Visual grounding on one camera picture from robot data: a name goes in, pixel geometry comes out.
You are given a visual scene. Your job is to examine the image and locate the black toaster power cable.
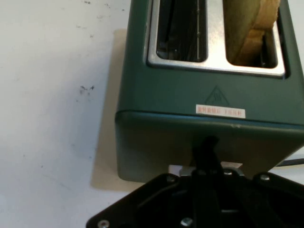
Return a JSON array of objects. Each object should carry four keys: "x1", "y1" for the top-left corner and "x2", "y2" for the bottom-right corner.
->
[{"x1": 276, "y1": 158, "x2": 304, "y2": 168}]

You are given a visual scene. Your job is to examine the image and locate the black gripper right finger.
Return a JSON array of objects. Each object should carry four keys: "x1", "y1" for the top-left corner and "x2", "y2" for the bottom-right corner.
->
[{"x1": 208, "y1": 136, "x2": 304, "y2": 228}]

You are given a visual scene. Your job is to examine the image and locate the green two-slot toaster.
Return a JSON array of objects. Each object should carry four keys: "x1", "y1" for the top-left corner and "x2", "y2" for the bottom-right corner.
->
[{"x1": 114, "y1": 0, "x2": 304, "y2": 188}]

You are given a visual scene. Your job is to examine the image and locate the brown toast slice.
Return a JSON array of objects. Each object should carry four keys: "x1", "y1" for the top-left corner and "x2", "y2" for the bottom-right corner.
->
[{"x1": 225, "y1": 0, "x2": 282, "y2": 66}]

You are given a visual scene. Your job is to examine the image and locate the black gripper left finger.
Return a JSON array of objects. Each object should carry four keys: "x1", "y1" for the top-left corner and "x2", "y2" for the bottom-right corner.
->
[{"x1": 86, "y1": 136, "x2": 209, "y2": 228}]

